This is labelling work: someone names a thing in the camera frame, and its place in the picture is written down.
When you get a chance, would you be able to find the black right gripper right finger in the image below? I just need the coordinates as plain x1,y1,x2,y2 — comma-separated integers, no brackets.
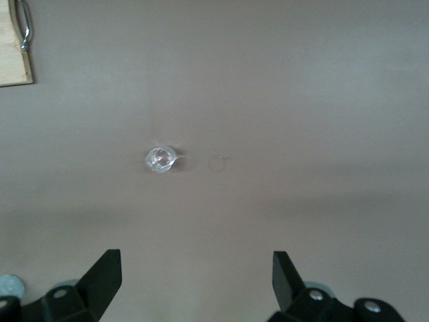
266,250,405,322

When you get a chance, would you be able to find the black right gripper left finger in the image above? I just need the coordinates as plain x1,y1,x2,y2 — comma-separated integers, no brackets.
0,248,122,322

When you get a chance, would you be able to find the clear glass beaker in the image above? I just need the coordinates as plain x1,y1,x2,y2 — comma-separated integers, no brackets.
144,146,178,174

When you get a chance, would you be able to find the brown table cover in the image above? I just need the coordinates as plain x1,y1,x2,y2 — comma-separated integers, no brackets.
0,0,429,322

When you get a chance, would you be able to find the bamboo cutting board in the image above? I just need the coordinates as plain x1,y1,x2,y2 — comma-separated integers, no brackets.
0,0,35,88

